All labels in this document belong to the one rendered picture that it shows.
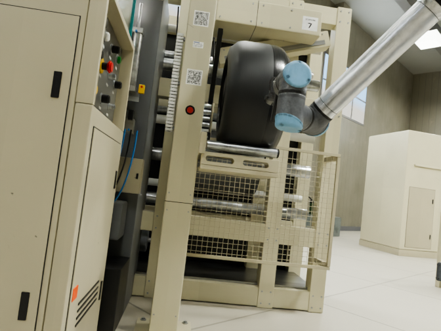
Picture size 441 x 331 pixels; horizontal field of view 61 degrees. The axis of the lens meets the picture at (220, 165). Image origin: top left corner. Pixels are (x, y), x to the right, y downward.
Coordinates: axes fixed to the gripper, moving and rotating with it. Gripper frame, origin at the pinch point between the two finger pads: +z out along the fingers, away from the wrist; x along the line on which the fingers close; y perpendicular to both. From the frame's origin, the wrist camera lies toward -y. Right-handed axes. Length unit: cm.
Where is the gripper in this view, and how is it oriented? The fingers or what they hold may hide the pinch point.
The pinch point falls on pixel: (271, 104)
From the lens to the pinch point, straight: 157.1
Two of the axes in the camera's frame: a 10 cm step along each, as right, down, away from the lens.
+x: -9.9, -1.2, -0.9
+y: 1.1, -9.9, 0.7
